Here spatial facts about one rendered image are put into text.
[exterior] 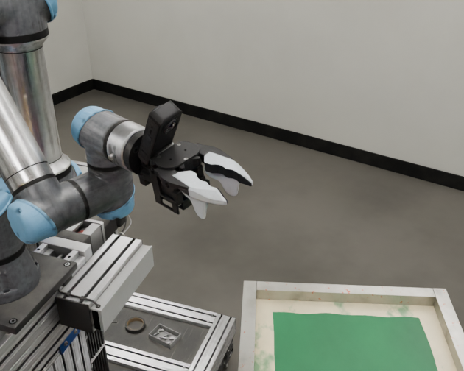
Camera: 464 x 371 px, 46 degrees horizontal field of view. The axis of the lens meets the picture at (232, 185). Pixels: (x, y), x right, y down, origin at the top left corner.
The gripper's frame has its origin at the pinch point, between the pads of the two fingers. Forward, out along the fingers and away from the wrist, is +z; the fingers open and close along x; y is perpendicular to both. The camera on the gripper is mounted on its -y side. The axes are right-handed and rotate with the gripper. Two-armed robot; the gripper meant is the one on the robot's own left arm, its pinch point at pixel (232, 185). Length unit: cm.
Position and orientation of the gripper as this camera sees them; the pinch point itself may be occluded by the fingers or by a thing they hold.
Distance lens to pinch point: 74.7
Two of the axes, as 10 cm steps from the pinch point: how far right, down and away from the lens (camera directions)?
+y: 0.9, 8.0, 5.9
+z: 7.3, 3.5, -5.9
